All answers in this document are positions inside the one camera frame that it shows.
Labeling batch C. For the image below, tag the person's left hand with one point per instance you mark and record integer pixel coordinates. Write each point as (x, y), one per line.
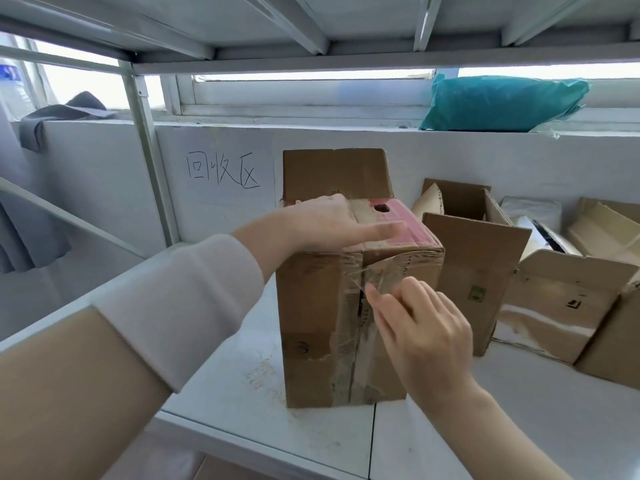
(310, 227)

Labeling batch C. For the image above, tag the person's right hand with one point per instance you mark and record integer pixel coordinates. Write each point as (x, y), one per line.
(430, 344)

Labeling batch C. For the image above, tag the red printed cardboard box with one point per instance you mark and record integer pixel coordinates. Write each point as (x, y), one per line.
(310, 304)

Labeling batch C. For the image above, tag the green printed cardboard box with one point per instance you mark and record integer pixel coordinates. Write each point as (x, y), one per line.
(475, 264)

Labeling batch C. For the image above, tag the glossy taped cardboard box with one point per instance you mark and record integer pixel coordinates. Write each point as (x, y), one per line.
(555, 304)

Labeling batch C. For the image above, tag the plain brown cardboard box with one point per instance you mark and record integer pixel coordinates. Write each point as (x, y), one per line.
(615, 344)

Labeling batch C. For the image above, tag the person's left forearm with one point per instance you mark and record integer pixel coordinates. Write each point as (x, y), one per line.
(75, 394)

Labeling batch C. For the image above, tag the white handwritten paper sign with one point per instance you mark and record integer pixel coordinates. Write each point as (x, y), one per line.
(220, 139)

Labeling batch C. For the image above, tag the white wrist sleeve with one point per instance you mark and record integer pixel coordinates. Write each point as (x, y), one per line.
(190, 304)

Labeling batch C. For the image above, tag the white black-edged packet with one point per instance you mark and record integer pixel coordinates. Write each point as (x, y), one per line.
(537, 234)

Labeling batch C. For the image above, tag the white metal shelf rack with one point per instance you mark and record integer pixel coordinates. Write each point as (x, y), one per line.
(154, 169)

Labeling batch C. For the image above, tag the teal plastic bag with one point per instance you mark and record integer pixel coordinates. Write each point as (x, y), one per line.
(500, 102)

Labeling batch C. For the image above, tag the grey cloth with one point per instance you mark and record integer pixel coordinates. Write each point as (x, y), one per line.
(45, 122)

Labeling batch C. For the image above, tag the grey curtain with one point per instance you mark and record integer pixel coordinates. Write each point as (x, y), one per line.
(25, 234)

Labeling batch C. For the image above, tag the clear plastic water bottle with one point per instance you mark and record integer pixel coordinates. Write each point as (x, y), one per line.
(12, 89)

